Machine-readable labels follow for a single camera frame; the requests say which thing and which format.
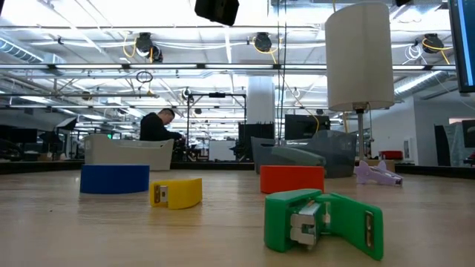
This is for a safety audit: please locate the person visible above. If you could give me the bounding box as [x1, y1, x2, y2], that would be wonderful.
[139, 108, 186, 142]

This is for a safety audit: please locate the red box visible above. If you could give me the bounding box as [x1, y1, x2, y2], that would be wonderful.
[379, 150, 404, 161]

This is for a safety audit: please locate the white board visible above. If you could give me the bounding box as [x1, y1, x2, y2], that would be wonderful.
[208, 139, 238, 162]

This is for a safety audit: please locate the light grey plastic bin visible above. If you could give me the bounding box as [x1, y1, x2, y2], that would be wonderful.
[83, 133, 175, 172]

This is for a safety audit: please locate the purple staple remover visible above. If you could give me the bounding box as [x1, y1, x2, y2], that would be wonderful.
[353, 159, 404, 188]

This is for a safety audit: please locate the computer monitor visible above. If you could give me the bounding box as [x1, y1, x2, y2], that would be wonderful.
[447, 0, 475, 94]

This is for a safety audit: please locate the black background monitor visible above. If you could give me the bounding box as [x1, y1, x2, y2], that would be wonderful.
[284, 113, 332, 142]

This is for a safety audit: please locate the yellow mini stapler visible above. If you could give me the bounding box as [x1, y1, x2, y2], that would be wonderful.
[148, 177, 204, 211]

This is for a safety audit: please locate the black camera rig frame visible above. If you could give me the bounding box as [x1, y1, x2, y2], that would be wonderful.
[186, 92, 248, 161]

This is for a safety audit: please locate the dark blue tape roll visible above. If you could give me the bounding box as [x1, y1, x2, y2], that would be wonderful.
[79, 164, 151, 195]

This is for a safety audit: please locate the white column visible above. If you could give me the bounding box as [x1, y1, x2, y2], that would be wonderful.
[246, 76, 277, 125]

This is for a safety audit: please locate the green mini stapler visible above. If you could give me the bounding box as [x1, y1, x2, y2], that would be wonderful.
[263, 188, 385, 262]

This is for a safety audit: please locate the translucent grey plastic bin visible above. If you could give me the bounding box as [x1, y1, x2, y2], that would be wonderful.
[250, 129, 358, 179]

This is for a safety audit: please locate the table lamp white shade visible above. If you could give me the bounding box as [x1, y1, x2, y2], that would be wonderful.
[324, 1, 396, 175]

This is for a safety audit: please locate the red tape roll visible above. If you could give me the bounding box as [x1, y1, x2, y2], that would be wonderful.
[259, 165, 326, 195]

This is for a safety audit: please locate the black ceiling cable reel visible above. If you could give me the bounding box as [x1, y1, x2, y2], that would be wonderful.
[422, 33, 445, 55]
[134, 32, 165, 64]
[253, 32, 274, 53]

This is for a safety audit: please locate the black cabinet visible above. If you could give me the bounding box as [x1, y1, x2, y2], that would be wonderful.
[237, 122, 276, 162]

